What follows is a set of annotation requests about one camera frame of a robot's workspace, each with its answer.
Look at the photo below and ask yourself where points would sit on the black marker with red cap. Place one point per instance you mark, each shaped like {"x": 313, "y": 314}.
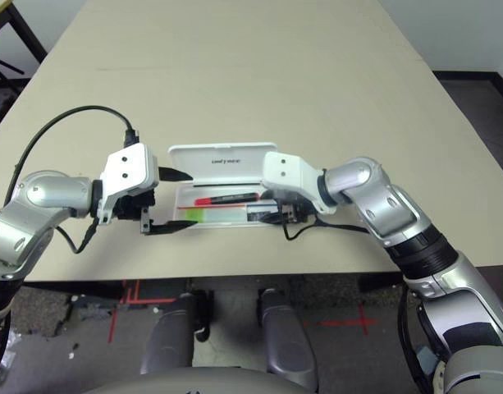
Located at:
{"x": 226, "y": 198}

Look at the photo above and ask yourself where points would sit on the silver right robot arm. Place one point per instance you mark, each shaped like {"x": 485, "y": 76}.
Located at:
{"x": 378, "y": 193}

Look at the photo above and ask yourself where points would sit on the grey left robot leg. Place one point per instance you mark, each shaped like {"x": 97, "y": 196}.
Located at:
{"x": 169, "y": 336}

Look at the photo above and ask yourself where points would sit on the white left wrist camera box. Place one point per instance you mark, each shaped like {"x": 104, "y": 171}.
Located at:
{"x": 128, "y": 164}

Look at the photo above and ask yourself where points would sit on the thin black pencil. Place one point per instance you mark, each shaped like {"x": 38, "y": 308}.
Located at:
{"x": 226, "y": 185}

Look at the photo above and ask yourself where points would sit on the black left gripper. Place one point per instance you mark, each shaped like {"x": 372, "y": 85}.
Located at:
{"x": 132, "y": 207}

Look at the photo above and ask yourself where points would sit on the thin red and blue pencil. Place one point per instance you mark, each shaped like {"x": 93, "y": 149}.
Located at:
{"x": 218, "y": 205}

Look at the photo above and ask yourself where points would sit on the side table with black frame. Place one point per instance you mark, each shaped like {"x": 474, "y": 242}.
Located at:
{"x": 29, "y": 41}

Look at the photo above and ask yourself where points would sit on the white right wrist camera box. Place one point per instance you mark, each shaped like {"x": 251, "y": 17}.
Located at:
{"x": 288, "y": 168}

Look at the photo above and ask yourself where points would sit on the grey right robot leg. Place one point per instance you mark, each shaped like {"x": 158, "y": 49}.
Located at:
{"x": 288, "y": 340}

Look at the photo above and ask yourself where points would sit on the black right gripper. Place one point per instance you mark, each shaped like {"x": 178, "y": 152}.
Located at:
{"x": 296, "y": 209}

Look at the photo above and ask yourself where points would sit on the dark galaxy print eraser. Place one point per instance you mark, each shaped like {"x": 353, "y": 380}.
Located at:
{"x": 259, "y": 213}

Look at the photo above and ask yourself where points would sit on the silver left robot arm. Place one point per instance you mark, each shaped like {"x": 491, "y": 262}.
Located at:
{"x": 50, "y": 193}

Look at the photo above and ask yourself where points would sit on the grey robot leg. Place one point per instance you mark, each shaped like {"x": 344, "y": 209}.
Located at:
{"x": 169, "y": 336}
{"x": 288, "y": 340}

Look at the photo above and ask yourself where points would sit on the white plastic pencil case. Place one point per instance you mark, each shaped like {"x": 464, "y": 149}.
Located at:
{"x": 193, "y": 164}

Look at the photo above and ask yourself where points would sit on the grey robot torso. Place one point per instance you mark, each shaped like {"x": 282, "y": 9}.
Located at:
{"x": 193, "y": 383}

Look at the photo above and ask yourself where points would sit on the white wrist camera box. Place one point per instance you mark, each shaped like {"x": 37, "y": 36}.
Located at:
{"x": 288, "y": 168}
{"x": 128, "y": 164}

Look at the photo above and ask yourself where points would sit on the black table base bar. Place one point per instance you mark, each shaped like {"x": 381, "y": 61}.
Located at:
{"x": 378, "y": 283}

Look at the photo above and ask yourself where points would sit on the blue foam block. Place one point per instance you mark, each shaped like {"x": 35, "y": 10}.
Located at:
{"x": 426, "y": 359}

